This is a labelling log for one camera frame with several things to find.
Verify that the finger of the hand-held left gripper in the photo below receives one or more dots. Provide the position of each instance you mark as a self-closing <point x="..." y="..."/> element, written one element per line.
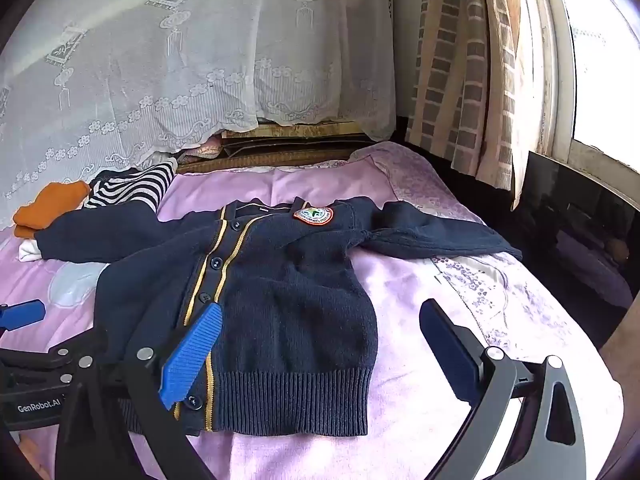
<point x="47" y="356"/>
<point x="22" y="312"/>

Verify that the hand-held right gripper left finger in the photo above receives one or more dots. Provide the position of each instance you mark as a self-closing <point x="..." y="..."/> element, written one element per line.
<point x="192" y="355"/>

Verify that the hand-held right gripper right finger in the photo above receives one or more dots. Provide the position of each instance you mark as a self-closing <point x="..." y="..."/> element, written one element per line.
<point x="450" y="355"/>

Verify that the navy knit cardigan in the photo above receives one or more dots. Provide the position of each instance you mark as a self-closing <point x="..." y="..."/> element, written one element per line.
<point x="300" y="310"/>

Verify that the black white striped sweater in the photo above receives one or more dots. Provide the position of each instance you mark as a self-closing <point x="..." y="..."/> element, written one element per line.
<point x="145" y="185"/>

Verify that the white folded garment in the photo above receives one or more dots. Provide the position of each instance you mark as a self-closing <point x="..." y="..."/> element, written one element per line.
<point x="29" y="250"/>

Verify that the pink bed sheet floral border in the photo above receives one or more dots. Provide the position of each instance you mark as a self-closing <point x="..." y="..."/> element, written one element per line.
<point x="400" y="410"/>

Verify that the orange folded garment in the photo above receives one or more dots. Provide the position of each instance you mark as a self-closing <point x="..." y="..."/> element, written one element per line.
<point x="50" y="202"/>

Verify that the black screen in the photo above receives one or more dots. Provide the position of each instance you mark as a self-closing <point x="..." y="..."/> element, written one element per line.
<point x="575" y="220"/>

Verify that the pink floral cloth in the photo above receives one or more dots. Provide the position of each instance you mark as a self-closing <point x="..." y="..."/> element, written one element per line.
<point x="207" y="149"/>

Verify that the brown cardboard boards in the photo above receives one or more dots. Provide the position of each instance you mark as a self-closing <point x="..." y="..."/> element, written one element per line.
<point x="300" y="141"/>

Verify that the white lace cloth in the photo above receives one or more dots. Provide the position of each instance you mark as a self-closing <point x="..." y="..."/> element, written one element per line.
<point x="150" y="60"/>

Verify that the brick pattern curtain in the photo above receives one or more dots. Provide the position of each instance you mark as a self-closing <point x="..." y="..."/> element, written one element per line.
<point x="450" y="60"/>

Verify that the white window frame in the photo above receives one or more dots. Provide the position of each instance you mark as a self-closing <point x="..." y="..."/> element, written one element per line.
<point x="555" y="60"/>

